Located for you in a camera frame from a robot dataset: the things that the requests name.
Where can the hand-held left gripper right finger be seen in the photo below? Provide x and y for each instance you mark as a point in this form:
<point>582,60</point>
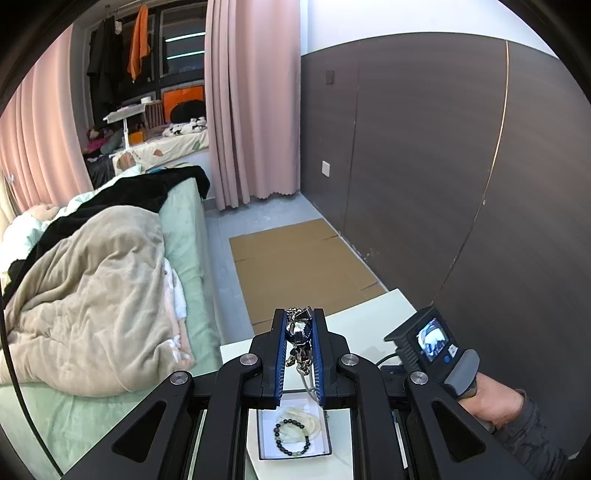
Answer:
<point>320,360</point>

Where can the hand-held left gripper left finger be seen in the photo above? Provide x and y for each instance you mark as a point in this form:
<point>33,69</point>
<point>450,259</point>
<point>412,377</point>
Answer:
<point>277,360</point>

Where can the black jewelry box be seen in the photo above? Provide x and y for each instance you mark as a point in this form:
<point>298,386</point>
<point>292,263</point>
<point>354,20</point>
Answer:
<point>318,445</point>

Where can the person's right forearm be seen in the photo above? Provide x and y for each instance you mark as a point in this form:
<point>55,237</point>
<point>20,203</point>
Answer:
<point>531,438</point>

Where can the person's right hand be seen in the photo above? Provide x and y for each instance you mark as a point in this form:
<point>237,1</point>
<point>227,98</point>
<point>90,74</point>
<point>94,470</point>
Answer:
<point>494,404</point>

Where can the flat cardboard sheet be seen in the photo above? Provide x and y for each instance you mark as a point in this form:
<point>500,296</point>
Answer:
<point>295,267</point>

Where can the pink white blanket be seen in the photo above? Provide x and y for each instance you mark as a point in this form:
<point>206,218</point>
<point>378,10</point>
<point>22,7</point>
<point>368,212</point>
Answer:
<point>178,300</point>

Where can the bed with green sheet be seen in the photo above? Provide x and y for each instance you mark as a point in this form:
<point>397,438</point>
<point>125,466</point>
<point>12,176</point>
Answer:
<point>184,221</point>

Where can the beige duvet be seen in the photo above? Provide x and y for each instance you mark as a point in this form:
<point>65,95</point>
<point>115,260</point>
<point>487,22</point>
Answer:
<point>92,300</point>

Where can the black blanket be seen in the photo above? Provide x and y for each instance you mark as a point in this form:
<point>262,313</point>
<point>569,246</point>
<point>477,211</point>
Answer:
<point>129,194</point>

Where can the patterned window seat bedding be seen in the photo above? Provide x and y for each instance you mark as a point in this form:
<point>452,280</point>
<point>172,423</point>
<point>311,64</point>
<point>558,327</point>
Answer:
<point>175,138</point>

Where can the wide pink curtain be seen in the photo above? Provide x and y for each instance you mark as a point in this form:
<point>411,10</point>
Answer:
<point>249,92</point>

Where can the white folding table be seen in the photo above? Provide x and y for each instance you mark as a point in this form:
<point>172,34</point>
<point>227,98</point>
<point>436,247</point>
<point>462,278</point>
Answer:
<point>124,113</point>

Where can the pink curtain beside bed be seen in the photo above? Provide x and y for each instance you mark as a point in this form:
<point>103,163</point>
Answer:
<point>46,138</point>

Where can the hanging black clothes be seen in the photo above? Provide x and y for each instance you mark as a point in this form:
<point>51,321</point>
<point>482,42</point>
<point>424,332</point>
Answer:
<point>106,64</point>

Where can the hanging orange cloth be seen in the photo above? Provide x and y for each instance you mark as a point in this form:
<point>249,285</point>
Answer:
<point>137,41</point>

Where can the white wall socket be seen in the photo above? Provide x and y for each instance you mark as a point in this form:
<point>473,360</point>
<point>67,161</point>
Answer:
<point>326,168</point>

